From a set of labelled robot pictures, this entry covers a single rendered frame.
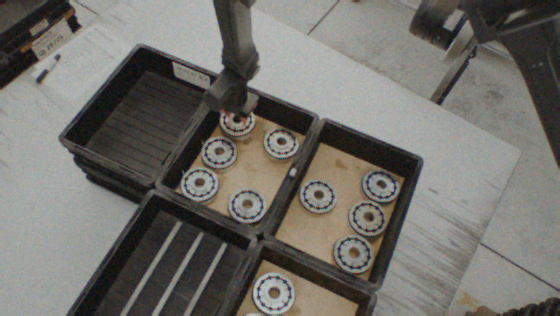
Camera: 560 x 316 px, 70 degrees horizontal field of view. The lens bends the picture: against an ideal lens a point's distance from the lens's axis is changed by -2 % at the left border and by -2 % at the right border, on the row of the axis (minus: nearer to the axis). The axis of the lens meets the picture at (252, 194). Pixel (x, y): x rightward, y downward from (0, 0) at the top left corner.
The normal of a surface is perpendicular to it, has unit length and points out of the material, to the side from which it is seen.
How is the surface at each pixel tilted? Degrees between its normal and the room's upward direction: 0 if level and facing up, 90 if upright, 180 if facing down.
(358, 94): 0
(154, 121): 0
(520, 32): 87
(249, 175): 0
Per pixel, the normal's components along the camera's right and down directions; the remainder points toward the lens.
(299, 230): 0.04, -0.44
